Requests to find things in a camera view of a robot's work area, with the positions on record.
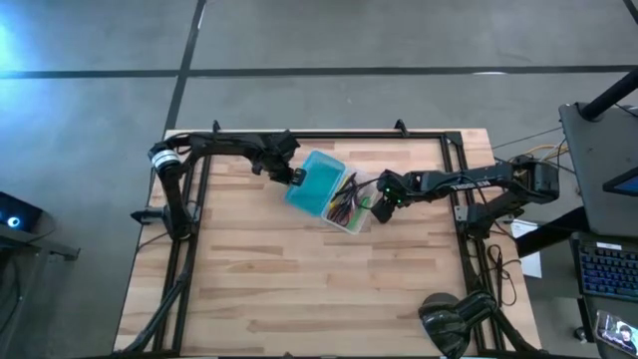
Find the yellow pencil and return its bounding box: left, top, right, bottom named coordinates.
left=329, top=186, right=360, bottom=208

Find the black metal table frame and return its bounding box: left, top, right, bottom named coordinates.
left=149, top=118, right=509, bottom=358

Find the clear plastic supply box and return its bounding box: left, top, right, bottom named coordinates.
left=320, top=168, right=381, bottom=236

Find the black pen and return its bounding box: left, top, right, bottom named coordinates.
left=334, top=172, right=359, bottom=196

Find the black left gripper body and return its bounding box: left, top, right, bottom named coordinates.
left=251, top=130, right=301, bottom=183

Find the green marker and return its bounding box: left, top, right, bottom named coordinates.
left=348, top=196, right=374, bottom=234

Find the smartphone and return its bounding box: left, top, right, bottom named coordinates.
left=593, top=308, right=638, bottom=356

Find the white paper sheet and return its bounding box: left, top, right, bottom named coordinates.
left=509, top=217, right=543, bottom=279

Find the black tablet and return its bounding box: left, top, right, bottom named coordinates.
left=601, top=166, right=638, bottom=197

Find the yellow cable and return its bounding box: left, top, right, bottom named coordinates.
left=517, top=143, right=569, bottom=164

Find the black box blue light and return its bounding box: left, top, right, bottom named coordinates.
left=0, top=190, right=44, bottom=233

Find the blue plastic box lid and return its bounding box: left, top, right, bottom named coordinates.
left=283, top=149, right=348, bottom=218

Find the black pole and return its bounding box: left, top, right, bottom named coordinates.
left=579, top=66, right=638, bottom=122

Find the black cable bundle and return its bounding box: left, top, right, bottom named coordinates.
left=117, top=268, right=195, bottom=356

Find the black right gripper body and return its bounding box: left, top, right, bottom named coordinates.
left=376, top=170, right=418, bottom=206

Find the laptop with blue keys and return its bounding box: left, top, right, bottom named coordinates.
left=569, top=230, right=638, bottom=303

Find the black desk lamp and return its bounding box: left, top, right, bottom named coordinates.
left=417, top=290, right=499, bottom=359

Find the black floor stand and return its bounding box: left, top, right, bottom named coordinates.
left=0, top=226, right=81, bottom=263

